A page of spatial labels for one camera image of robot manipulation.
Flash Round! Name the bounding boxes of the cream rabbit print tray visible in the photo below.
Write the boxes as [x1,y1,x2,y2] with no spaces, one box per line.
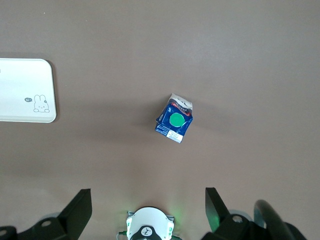
[0,58,58,124]

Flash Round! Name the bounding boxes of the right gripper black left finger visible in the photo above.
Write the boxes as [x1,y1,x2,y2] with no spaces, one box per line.
[23,188,94,240]

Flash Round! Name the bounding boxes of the blue milk carton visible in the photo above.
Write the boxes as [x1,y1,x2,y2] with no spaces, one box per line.
[154,92,195,144]

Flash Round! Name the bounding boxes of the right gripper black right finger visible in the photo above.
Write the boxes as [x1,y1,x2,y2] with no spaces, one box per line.
[199,187,254,240]

